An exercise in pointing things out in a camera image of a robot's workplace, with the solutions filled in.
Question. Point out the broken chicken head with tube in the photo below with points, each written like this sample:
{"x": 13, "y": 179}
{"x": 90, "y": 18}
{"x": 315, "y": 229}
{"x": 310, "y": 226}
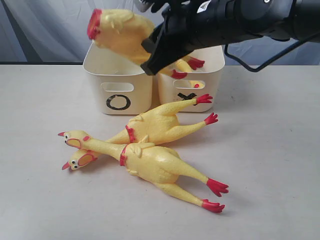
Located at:
{"x": 189, "y": 84}

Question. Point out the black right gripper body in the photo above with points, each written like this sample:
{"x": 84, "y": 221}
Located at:
{"x": 188, "y": 26}

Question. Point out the yellow rubber chicken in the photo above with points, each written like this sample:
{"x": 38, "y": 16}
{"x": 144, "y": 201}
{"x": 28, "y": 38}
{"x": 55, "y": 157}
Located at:
{"x": 160, "y": 124}
{"x": 158, "y": 165}

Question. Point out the headless yellow rubber chicken body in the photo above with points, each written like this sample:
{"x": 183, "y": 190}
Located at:
{"x": 121, "y": 31}

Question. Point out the cream bin marked O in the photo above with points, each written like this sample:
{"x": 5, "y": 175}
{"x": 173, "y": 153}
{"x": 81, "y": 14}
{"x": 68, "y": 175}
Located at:
{"x": 120, "y": 87}

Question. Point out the cream bin marked X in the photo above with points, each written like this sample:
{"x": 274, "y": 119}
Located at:
{"x": 204, "y": 80}

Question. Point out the yellow rubber chicken front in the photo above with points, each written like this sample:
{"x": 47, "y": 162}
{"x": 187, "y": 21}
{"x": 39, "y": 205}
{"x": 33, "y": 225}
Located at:
{"x": 158, "y": 165}

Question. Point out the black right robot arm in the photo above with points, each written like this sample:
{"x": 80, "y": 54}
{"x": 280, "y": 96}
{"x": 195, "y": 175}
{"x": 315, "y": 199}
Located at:
{"x": 280, "y": 20}

